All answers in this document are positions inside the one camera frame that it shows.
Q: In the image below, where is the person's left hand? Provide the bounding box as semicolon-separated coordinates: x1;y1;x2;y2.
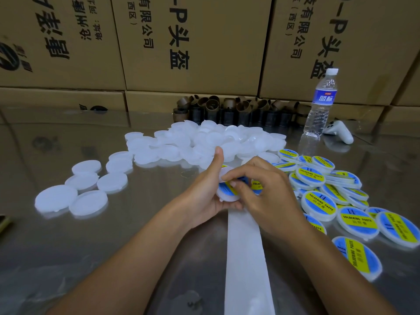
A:
178;146;244;231

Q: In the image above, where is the person's right hand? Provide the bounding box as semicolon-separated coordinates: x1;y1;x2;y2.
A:
222;156;314;242

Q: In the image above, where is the pile of white plastic lids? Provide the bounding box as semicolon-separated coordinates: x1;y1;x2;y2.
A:
34;119;287;219

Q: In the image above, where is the sticker roll with backing strip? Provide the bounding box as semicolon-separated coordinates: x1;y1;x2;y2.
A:
224;210;277;315

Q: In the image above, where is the person's left forearm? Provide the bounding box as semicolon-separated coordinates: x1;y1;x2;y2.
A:
46;208;198;315

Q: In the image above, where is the person's right forearm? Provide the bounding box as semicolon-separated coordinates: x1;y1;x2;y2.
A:
290;223;414;315

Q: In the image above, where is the white handheld controller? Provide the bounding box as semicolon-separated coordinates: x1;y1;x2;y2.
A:
324;120;354;145

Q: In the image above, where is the row of dark cardboard tubes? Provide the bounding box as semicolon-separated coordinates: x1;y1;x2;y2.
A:
173;95;309;127

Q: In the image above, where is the clear plastic water bottle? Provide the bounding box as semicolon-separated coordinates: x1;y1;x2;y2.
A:
304;68;340;138

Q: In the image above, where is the stack of brown cardboard boxes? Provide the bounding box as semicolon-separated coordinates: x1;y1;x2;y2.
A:
0;0;420;122

